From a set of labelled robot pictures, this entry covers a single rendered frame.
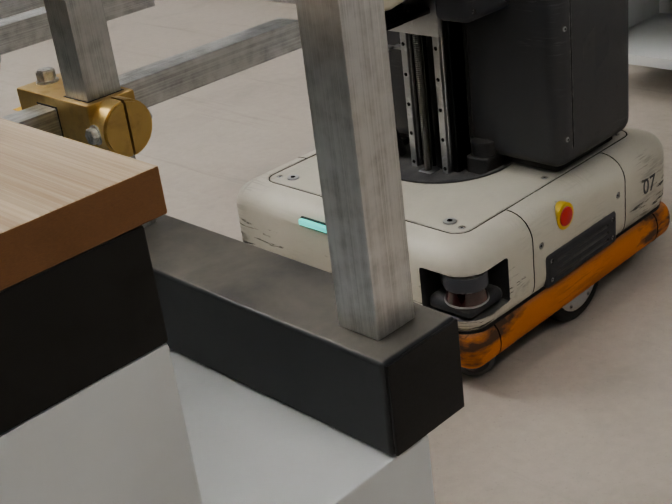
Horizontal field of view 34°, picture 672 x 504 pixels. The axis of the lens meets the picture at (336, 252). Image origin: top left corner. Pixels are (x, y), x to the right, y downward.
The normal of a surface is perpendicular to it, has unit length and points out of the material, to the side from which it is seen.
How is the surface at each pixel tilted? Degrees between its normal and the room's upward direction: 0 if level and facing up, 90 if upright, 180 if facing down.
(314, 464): 0
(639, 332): 0
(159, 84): 90
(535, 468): 0
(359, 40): 90
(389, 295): 90
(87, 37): 90
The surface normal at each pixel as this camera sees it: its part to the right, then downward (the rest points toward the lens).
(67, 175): -0.11, -0.89
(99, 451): 0.71, 0.24
